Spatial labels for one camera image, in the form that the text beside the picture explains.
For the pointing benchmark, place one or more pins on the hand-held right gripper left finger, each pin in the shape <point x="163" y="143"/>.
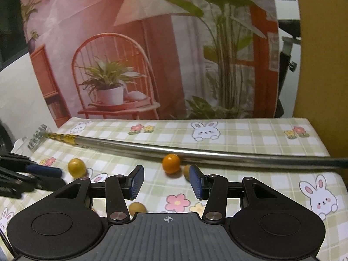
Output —
<point x="136" y="182"/>

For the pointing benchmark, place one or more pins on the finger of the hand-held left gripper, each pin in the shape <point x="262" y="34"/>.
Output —
<point x="45" y="170"/>
<point x="51" y="184"/>

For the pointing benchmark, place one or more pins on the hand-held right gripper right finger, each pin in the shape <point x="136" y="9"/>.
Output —
<point x="197" y="182"/>

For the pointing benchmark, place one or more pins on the brown longan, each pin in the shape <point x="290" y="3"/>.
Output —
<point x="186" y="170"/>
<point x="137" y="209"/>

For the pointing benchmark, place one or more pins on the yellow-green orange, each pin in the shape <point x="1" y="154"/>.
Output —
<point x="77" y="166"/>

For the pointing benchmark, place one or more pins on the small orange kumquat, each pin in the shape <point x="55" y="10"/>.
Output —
<point x="171" y="163"/>

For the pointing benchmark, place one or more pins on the telescopic metal back scratcher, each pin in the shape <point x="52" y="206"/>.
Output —
<point x="122" y="145"/>

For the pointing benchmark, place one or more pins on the checked bunny tablecloth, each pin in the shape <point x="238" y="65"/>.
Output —
<point x="244" y="138"/>

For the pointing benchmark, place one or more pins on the printed room backdrop cloth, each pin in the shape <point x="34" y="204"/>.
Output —
<point x="108" y="32"/>

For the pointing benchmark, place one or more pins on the tan wooden board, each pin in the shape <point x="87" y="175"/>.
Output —
<point x="320" y="73"/>

